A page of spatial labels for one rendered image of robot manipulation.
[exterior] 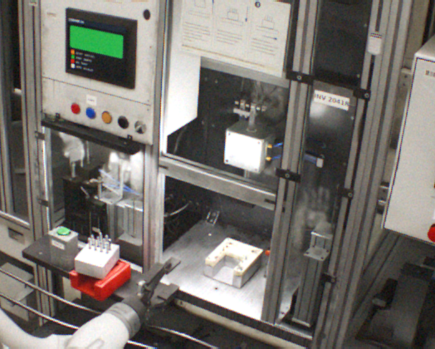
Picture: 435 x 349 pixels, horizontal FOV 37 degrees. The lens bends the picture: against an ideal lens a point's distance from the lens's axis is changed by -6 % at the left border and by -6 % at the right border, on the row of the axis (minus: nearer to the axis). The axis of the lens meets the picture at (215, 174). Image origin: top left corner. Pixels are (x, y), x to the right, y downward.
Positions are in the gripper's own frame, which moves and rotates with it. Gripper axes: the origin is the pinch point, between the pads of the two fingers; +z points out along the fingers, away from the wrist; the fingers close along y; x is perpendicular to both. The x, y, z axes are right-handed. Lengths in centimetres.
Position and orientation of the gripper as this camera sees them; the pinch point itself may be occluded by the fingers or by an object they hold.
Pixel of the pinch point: (170, 277)
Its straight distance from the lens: 180.8
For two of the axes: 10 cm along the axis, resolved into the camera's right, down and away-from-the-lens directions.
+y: 0.7, -8.8, -4.6
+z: 4.8, -3.8, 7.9
